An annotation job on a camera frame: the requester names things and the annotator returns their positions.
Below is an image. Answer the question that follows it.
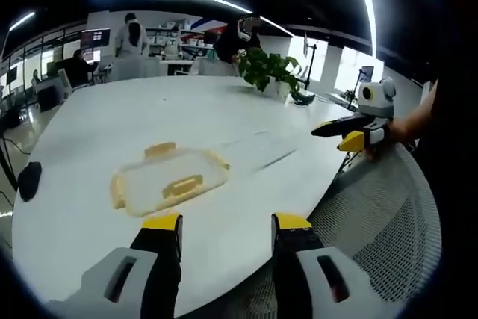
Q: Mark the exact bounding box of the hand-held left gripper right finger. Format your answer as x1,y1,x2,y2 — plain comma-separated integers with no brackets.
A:
270,212,379,319

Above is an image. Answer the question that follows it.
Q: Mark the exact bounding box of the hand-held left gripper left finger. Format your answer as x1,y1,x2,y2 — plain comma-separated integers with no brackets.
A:
44,212,184,319

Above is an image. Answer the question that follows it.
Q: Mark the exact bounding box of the clear lid with yellow clips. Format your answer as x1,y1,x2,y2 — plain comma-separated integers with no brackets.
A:
109,141,232,220

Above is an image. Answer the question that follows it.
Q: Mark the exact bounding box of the person's right hand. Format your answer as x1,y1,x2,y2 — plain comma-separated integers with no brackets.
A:
364,117,418,164

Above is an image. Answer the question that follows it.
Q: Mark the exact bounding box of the white and black headset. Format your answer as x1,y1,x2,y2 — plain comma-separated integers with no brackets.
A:
290,89,317,108

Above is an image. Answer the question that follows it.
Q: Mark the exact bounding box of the grey mesh office chair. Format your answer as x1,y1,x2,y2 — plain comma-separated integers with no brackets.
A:
223,142,442,319

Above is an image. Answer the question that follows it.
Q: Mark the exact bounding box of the green plant in white pot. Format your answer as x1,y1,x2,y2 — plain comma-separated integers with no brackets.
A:
238,47,302,102

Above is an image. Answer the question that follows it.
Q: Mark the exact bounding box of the black computer mouse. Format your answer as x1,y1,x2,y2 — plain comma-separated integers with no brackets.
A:
17,161,43,203

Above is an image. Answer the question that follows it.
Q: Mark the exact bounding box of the black tripod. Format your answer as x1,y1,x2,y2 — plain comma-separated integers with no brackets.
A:
0,134,19,193

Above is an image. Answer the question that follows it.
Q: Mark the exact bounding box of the black box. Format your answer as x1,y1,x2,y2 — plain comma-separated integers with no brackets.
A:
37,84,61,112

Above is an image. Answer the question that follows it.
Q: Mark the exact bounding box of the black wall monitor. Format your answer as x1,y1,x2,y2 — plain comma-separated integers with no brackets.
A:
81,28,112,53

